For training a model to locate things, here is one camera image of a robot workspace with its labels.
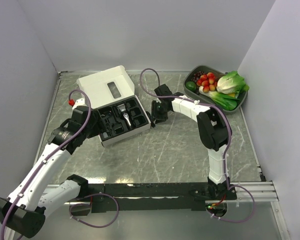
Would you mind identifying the dark purple grapes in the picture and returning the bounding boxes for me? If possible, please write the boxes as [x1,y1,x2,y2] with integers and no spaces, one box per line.
[191,71,205,84]

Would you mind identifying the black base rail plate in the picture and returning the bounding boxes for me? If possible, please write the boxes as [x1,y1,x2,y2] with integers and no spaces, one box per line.
[70,182,237,213]

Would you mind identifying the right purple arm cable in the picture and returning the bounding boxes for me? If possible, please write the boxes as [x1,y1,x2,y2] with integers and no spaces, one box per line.
[139,67,234,188]

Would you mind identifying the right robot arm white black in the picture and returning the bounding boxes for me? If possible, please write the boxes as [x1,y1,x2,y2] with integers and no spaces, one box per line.
[151,84,232,199]

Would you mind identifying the black silver hair trimmer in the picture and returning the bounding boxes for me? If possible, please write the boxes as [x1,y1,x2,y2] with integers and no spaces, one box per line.
[117,103,133,130]

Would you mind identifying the black power cord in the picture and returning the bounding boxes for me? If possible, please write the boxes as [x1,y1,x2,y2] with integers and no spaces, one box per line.
[146,111,157,129]

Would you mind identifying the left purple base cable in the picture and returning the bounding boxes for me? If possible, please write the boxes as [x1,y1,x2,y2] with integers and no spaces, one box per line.
[68,192,120,228]

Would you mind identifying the white box with black tray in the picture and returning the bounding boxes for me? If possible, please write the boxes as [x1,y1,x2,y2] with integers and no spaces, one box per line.
[76,65,151,147]

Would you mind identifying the green avocado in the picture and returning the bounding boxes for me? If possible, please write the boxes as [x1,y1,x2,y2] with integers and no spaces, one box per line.
[185,81,197,92]

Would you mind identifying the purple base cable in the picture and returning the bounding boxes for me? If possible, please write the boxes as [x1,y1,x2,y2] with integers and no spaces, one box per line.
[68,192,120,228]
[206,184,255,223]

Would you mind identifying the green white cabbage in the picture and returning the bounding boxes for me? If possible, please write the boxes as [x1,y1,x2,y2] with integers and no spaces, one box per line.
[216,71,250,94]

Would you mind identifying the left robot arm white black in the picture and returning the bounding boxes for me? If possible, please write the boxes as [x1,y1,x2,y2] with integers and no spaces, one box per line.
[0,105,101,238]

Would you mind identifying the bok choy vegetable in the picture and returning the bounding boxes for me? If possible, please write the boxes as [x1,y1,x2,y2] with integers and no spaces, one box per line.
[198,86,239,111]

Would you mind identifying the aluminium profile rail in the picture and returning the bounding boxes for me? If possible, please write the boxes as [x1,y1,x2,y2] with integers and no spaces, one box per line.
[233,181,279,203]

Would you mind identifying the dark grey food tray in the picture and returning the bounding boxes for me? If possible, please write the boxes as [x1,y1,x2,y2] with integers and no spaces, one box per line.
[183,65,248,113]

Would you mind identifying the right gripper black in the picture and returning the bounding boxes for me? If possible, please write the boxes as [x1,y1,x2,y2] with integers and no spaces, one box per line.
[149,100,170,124]

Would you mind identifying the red strawberries cluster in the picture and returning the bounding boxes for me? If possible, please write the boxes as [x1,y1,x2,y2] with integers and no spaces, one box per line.
[196,72,218,93]

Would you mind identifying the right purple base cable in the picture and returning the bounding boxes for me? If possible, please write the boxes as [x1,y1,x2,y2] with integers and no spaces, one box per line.
[206,184,255,223]

